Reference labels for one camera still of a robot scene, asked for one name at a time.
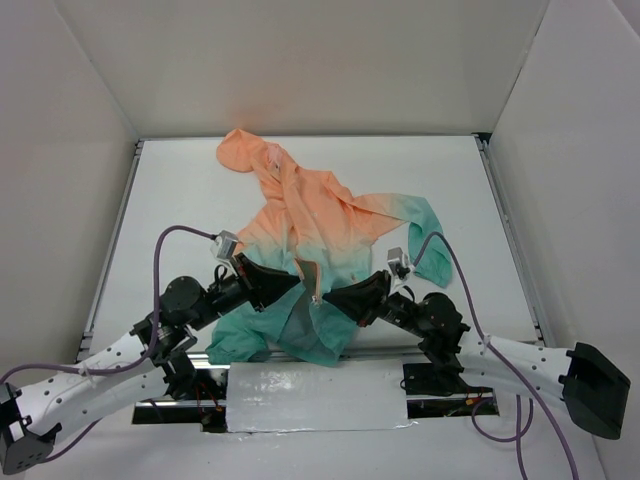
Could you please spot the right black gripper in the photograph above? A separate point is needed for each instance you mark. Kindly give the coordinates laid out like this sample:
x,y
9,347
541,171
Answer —
x,y
380,298

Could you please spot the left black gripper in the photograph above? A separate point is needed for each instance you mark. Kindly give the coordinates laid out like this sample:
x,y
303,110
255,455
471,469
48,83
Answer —
x,y
248,282

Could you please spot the orange and teal gradient jacket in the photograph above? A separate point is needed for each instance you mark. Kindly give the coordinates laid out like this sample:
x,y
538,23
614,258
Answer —
x,y
315,228

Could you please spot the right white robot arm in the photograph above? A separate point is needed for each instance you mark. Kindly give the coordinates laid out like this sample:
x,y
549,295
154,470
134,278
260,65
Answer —
x,y
580,381

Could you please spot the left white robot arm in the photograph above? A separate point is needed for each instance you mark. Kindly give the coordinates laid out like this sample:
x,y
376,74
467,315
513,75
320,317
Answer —
x,y
148,362

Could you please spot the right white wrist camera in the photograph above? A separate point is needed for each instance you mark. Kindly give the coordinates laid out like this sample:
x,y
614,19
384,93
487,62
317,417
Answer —
x,y
399,264

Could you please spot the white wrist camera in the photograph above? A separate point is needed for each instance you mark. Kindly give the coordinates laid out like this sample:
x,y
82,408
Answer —
x,y
399,264
224,245

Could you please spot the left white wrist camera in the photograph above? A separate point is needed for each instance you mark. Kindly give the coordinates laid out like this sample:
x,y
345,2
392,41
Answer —
x,y
224,245

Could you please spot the aluminium table frame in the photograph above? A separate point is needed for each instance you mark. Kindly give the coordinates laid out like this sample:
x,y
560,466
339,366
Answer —
x,y
177,193

